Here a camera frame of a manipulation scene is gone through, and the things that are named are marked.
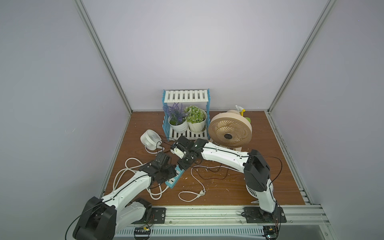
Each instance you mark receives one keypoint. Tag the green plant white pot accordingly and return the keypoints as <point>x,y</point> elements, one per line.
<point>196,118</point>

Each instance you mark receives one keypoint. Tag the lavender plant white pot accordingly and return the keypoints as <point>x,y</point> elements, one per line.
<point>177,117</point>

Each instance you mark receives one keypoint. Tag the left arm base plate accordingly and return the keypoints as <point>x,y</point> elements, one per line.
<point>153,216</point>

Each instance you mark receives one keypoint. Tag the teal power strip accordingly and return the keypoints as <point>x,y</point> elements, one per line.
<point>172,182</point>

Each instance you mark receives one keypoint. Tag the yellow spray bottle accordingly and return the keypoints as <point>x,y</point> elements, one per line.
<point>241,110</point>

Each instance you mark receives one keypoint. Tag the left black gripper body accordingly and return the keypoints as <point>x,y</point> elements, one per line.
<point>169,174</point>

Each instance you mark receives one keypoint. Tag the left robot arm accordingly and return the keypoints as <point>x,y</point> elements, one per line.
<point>103,217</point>

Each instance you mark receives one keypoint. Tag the large beige desk fan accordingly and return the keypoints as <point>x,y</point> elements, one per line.
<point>230,129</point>

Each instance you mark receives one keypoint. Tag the small white fan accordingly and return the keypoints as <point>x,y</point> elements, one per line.
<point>152,142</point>
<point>252,192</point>

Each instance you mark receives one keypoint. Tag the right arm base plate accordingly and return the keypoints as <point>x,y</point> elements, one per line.
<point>257,215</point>

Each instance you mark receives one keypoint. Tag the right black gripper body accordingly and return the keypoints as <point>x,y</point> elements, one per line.
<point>184,162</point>

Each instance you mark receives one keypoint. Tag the blue white slatted shelf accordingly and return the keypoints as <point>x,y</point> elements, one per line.
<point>199,98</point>

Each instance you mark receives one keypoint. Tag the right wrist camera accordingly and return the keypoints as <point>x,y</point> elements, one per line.
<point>176,151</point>

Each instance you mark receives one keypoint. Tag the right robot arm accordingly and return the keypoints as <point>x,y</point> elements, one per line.
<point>253,165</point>

